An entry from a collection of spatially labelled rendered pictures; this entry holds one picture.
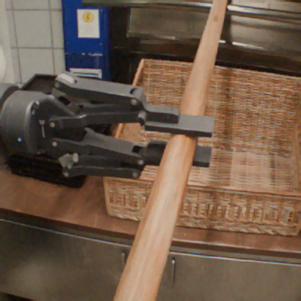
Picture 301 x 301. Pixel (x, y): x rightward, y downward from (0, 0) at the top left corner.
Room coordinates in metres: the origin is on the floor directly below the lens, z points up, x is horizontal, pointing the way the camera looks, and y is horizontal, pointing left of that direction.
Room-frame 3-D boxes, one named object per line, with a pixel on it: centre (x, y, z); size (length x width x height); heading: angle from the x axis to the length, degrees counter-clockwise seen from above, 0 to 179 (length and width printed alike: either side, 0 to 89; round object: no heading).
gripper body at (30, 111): (0.46, 0.12, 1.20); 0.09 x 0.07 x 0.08; 78
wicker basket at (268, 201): (1.15, -0.19, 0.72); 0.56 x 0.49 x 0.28; 79
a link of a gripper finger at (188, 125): (0.43, -0.03, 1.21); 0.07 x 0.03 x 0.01; 78
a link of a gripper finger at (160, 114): (0.43, 0.00, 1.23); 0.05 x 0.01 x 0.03; 78
